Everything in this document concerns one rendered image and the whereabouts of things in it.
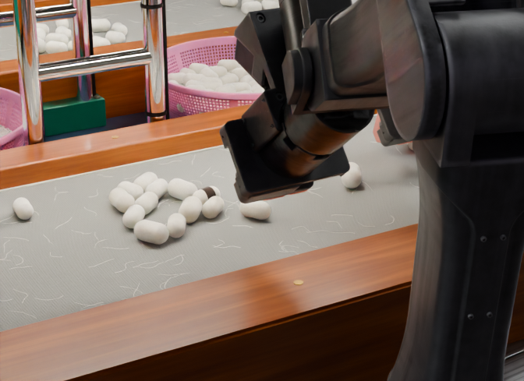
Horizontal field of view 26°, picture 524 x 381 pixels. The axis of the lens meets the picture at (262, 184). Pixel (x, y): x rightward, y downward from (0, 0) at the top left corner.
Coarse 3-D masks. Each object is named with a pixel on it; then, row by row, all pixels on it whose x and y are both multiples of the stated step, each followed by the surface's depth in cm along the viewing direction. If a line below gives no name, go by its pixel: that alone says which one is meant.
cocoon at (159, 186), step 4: (156, 180) 119; (160, 180) 119; (164, 180) 119; (152, 184) 118; (156, 184) 118; (160, 184) 118; (164, 184) 119; (148, 188) 118; (152, 188) 117; (156, 188) 118; (160, 188) 118; (164, 188) 118; (156, 192) 117; (160, 192) 118; (164, 192) 119; (160, 196) 118
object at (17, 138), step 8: (0, 88) 143; (0, 96) 143; (8, 96) 142; (16, 96) 141; (0, 104) 143; (8, 104) 142; (16, 104) 141; (0, 112) 143; (8, 112) 142; (16, 112) 140; (0, 120) 143; (8, 120) 142; (16, 120) 140; (8, 128) 142; (16, 128) 140; (8, 136) 128; (16, 136) 129; (0, 144) 127; (8, 144) 129; (16, 144) 131
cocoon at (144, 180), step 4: (148, 172) 120; (152, 172) 121; (140, 176) 120; (144, 176) 120; (148, 176) 120; (152, 176) 120; (156, 176) 121; (136, 180) 119; (140, 180) 119; (144, 180) 119; (148, 180) 119; (152, 180) 120; (136, 184) 119; (140, 184) 119; (144, 184) 119; (148, 184) 119; (144, 188) 119; (144, 192) 119
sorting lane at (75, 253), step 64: (0, 192) 120; (64, 192) 120; (320, 192) 120; (384, 192) 120; (0, 256) 107; (64, 256) 107; (128, 256) 107; (192, 256) 107; (256, 256) 107; (0, 320) 96
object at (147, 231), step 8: (136, 224) 109; (144, 224) 109; (152, 224) 108; (160, 224) 108; (136, 232) 109; (144, 232) 108; (152, 232) 108; (160, 232) 108; (168, 232) 109; (144, 240) 109; (152, 240) 108; (160, 240) 108
